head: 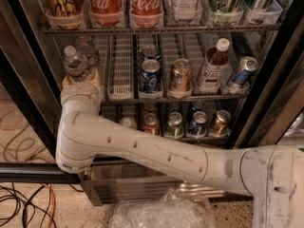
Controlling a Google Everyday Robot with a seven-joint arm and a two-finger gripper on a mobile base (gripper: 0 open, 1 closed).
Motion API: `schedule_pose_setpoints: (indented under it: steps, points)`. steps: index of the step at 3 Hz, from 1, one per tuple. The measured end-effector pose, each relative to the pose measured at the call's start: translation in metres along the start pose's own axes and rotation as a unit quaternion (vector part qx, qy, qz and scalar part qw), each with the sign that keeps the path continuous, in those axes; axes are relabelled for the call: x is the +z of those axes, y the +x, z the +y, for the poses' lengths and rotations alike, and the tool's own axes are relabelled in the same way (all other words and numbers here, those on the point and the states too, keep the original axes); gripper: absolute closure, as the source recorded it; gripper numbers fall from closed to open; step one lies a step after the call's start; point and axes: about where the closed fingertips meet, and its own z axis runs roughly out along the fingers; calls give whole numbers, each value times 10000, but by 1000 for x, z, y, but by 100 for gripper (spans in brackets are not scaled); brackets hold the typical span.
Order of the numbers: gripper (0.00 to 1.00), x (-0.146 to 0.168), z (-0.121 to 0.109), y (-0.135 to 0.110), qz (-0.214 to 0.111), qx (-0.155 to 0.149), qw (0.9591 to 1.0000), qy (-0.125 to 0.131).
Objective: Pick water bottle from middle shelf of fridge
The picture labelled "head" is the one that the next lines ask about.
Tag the clear plastic bag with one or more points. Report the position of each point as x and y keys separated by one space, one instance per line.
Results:
x=172 y=210

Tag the white label bottle top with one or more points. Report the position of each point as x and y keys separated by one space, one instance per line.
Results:
x=184 y=10

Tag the rear red can bottom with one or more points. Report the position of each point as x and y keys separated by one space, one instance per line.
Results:
x=149 y=107

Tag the stainless fridge base grille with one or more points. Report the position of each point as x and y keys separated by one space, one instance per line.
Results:
x=113 y=181

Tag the right Coca-Cola can top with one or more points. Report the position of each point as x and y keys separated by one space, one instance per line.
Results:
x=146 y=0

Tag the tilted blue silver can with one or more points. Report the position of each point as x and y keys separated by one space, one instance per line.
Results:
x=246 y=67

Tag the copper can middle shelf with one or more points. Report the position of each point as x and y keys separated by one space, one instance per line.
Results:
x=180 y=75

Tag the copper can bottom shelf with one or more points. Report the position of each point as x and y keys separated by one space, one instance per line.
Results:
x=220 y=122

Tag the blue pepsi can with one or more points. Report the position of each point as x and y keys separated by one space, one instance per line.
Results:
x=150 y=76
x=150 y=53

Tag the blue can bottom shelf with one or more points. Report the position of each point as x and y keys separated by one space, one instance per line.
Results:
x=197 y=126

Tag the front blue Pepsi can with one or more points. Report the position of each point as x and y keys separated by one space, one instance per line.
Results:
x=150 y=76

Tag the green can bottom shelf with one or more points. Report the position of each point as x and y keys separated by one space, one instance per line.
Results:
x=174 y=125

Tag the clear water bottle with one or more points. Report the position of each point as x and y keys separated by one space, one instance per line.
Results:
x=76 y=64
x=88 y=47

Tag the brown tea bottle white cap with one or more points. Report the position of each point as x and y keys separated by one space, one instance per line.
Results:
x=216 y=59

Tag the red Coca-Cola can bottom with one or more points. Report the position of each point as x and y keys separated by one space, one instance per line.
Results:
x=151 y=124

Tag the right glass fridge door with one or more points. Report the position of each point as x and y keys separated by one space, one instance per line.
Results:
x=277 y=96

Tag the glass fridge door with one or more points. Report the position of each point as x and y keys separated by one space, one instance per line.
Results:
x=277 y=96
x=31 y=67

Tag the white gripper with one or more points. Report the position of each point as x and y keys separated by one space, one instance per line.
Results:
x=80 y=88

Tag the left Coca-Cola can top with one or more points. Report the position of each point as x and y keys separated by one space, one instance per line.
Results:
x=106 y=12

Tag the empty white shelf tray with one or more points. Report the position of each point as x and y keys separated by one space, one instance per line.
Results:
x=120 y=69

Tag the left glass fridge door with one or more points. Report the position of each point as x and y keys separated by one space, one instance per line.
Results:
x=31 y=67

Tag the rear blue Pepsi can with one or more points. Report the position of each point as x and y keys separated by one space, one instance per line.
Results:
x=150 y=53

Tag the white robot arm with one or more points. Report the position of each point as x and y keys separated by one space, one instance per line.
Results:
x=273 y=175

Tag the gold can top shelf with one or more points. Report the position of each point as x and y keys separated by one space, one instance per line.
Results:
x=64 y=0

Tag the copper can shelf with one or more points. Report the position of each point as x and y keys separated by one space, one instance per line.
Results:
x=180 y=75
x=220 y=122

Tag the rear blue can bottom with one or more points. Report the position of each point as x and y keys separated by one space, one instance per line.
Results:
x=197 y=105

